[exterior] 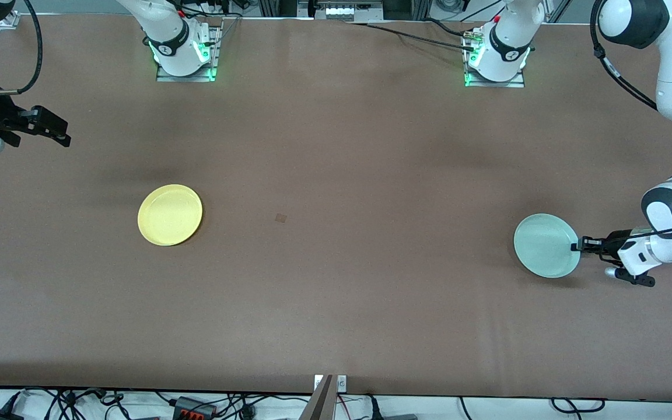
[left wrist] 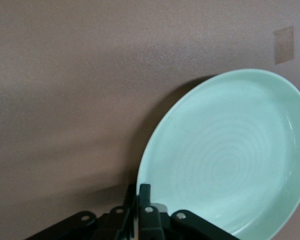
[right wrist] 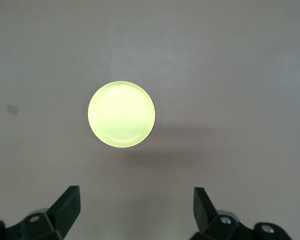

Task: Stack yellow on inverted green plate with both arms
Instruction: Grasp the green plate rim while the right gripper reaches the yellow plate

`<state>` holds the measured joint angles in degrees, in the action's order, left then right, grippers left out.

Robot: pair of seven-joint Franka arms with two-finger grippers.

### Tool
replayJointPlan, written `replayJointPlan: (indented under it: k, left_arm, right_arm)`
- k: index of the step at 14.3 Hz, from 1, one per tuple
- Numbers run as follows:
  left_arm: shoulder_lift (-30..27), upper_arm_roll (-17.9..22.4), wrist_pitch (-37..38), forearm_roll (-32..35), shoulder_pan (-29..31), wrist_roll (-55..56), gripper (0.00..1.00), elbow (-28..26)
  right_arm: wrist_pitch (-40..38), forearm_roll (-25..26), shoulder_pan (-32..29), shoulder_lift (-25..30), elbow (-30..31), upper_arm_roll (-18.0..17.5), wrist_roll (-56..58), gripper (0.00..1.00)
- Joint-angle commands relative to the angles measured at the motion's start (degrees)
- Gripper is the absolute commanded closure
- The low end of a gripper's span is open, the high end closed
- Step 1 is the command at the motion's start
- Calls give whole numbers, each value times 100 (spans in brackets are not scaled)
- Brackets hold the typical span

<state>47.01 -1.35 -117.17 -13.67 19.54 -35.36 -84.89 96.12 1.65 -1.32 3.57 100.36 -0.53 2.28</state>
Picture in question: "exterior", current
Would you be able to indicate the aluminium frame rack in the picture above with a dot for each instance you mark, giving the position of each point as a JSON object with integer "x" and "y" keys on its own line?
{"x": 406, "y": 9}

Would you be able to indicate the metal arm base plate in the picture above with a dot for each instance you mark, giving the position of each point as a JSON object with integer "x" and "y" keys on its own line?
{"x": 520, "y": 81}
{"x": 214, "y": 64}

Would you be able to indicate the black box with orange connectors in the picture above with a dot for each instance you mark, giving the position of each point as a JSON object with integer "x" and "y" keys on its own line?
{"x": 195, "y": 406}

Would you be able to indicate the aluminium table corner bracket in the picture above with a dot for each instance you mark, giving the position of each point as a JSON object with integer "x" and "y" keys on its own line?
{"x": 9, "y": 20}

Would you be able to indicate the light green plate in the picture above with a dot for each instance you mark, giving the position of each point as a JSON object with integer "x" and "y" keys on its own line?
{"x": 545, "y": 245}

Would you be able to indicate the grey camera stand post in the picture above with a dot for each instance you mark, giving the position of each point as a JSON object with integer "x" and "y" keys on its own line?
{"x": 318, "y": 402}

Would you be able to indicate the yellow plate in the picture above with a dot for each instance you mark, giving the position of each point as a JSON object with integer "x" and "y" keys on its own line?
{"x": 170, "y": 214}

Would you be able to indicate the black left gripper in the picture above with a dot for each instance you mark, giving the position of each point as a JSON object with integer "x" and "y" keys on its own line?
{"x": 615, "y": 242}

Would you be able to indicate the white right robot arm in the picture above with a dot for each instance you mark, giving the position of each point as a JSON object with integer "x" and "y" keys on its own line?
{"x": 172, "y": 35}

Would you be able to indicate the white post bracket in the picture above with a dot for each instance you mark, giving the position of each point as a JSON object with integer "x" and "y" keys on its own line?
{"x": 342, "y": 382}

